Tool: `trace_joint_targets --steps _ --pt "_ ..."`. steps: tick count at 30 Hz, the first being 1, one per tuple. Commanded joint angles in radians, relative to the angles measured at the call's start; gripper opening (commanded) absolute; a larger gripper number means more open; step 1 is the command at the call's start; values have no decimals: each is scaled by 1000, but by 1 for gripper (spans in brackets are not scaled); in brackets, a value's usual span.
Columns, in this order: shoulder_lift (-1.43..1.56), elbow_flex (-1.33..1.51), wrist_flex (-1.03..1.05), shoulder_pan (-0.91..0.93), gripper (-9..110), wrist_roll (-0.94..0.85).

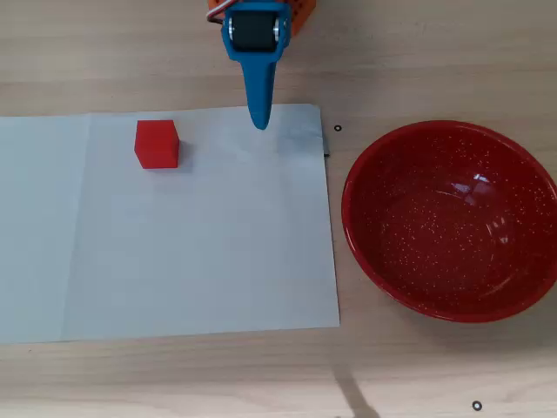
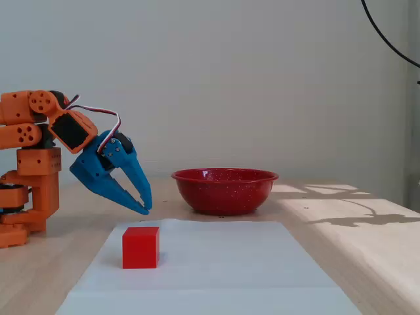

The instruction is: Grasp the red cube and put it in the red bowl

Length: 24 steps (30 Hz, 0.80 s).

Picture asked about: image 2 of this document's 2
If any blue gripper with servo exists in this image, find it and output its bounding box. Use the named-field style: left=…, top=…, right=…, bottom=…
left=69, top=129, right=154, bottom=216

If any red cube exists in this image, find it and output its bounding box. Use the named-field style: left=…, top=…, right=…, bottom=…
left=122, top=226, right=161, bottom=270

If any orange robot base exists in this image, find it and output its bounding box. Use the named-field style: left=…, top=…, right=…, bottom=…
left=0, top=146, right=63, bottom=249

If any red speckled enamel bowl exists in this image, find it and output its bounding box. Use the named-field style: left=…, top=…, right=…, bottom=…
left=171, top=168, right=280, bottom=217

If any white paper sheet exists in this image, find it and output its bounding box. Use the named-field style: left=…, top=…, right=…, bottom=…
left=54, top=219, right=364, bottom=315

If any red white black servo cable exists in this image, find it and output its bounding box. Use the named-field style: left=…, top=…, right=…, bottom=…
left=63, top=94, right=122, bottom=154

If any black hanging cable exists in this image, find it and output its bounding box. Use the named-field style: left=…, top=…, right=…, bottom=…
left=360, top=0, right=420, bottom=68

